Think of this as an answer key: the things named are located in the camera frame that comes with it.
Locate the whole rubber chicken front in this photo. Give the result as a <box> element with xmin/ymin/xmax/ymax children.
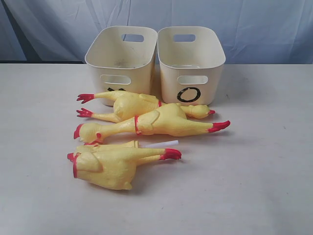
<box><xmin>73</xmin><ymin>103</ymin><xmax>230</xmax><ymax>144</ymax></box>

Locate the whole rubber chicken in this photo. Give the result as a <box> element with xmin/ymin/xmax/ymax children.
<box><xmin>77</xmin><ymin>90</ymin><xmax>215</xmax><ymax>123</ymax></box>
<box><xmin>73</xmin><ymin>103</ymin><xmax>230</xmax><ymax>144</ymax></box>

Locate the rubber chicken head with tube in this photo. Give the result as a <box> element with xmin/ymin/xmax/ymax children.
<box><xmin>67</xmin><ymin>140</ymin><xmax>179</xmax><ymax>162</ymax></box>

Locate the headless rubber chicken body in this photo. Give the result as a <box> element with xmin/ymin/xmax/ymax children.
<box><xmin>68</xmin><ymin>148</ymin><xmax>181</xmax><ymax>190</ymax></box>

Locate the whole rubber chicken rear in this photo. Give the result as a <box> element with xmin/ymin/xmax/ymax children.
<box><xmin>77</xmin><ymin>90</ymin><xmax>215</xmax><ymax>123</ymax></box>

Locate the cream bin marked O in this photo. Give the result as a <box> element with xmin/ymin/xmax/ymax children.
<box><xmin>157</xmin><ymin>26</ymin><xmax>226</xmax><ymax>106</ymax></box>

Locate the cream bin marked X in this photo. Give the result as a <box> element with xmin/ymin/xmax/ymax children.
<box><xmin>85</xmin><ymin>26</ymin><xmax>157</xmax><ymax>94</ymax></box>

